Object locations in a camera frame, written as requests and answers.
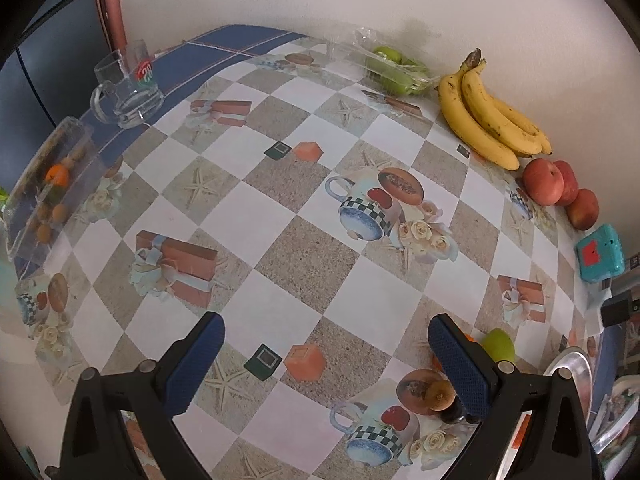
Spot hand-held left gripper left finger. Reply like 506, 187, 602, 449
59, 311, 226, 480

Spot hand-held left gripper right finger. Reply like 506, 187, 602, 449
427, 312, 593, 480

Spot brown kiwi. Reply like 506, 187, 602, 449
425, 380, 457, 411

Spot green mango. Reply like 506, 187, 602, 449
480, 328, 517, 365

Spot dark purple plum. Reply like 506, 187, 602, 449
440, 399, 468, 426

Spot checkered printed tablecloth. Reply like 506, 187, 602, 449
0, 22, 626, 480

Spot colourful printed packets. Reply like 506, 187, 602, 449
595, 375, 636, 461

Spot small black box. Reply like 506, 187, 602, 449
600, 290, 636, 328

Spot small teal box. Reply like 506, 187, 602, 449
574, 224, 626, 283

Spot red apple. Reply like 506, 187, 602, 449
566, 188, 600, 231
522, 158, 566, 206
552, 160, 580, 207

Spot clear plastic food container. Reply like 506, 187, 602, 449
2, 116, 108, 266

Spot yellow banana bunch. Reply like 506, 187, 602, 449
438, 48, 553, 171

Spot glass mug with logo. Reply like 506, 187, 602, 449
90, 40, 166, 130

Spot clear bag of green fruit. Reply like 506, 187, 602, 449
327, 29, 441, 97

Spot dark blue cabinet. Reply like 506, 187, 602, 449
0, 0, 116, 131

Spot red pole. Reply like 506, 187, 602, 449
102, 0, 128, 56

